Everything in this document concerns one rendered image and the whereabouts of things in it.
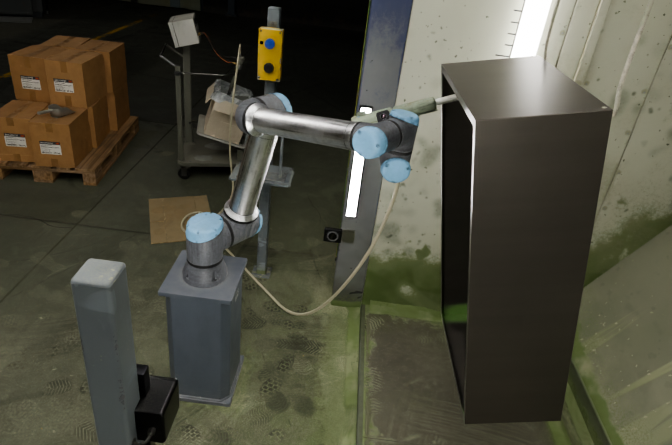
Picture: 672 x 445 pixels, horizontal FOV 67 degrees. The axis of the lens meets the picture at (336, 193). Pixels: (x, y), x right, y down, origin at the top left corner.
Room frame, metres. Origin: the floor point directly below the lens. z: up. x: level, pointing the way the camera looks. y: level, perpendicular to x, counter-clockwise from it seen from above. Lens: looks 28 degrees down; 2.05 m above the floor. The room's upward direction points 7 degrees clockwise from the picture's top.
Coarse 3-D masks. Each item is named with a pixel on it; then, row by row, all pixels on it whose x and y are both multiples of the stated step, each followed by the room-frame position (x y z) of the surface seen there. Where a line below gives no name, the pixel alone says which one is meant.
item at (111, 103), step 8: (120, 88) 4.42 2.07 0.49; (112, 96) 4.25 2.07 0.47; (120, 96) 4.41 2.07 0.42; (112, 104) 4.25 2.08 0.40; (120, 104) 4.39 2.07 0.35; (128, 104) 4.61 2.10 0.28; (112, 112) 4.25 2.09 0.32; (120, 112) 4.37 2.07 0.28; (128, 112) 4.59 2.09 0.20; (112, 120) 4.25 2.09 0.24; (120, 120) 4.35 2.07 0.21; (112, 128) 4.25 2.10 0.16
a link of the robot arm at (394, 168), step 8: (384, 160) 1.43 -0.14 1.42; (392, 160) 1.41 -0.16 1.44; (400, 160) 1.41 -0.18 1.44; (408, 160) 1.44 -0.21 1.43; (384, 168) 1.41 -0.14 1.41; (392, 168) 1.41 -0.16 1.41; (400, 168) 1.41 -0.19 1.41; (408, 168) 1.41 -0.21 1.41; (384, 176) 1.41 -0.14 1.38; (392, 176) 1.41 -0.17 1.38; (400, 176) 1.41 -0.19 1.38
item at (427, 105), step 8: (448, 96) 1.77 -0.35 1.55; (408, 104) 1.76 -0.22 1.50; (416, 104) 1.75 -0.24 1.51; (424, 104) 1.75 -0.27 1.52; (432, 104) 1.75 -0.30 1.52; (440, 104) 1.76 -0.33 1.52; (360, 112) 1.76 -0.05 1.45; (376, 112) 1.76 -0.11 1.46; (416, 112) 1.75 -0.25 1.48; (424, 112) 1.75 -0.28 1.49; (352, 120) 1.75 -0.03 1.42; (360, 120) 1.74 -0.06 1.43; (368, 120) 1.74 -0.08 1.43; (376, 120) 1.74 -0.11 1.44
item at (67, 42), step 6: (54, 36) 4.52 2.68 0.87; (60, 36) 4.54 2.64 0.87; (66, 36) 4.57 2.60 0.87; (48, 42) 4.30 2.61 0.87; (54, 42) 4.33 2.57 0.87; (60, 42) 4.35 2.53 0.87; (66, 42) 4.37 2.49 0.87; (72, 42) 4.40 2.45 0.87; (78, 42) 4.42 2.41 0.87; (84, 42) 4.46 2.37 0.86; (72, 48) 4.24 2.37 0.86
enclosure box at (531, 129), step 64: (448, 64) 1.86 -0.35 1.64; (512, 64) 1.80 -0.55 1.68; (448, 128) 1.89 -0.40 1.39; (512, 128) 1.29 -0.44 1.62; (576, 128) 1.29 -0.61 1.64; (448, 192) 1.89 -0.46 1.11; (512, 192) 1.29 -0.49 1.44; (576, 192) 1.29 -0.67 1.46; (448, 256) 1.89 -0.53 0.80; (512, 256) 1.29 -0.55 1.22; (576, 256) 1.30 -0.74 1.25; (448, 320) 1.85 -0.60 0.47; (512, 320) 1.29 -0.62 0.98; (576, 320) 1.30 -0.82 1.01; (512, 384) 1.30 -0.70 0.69
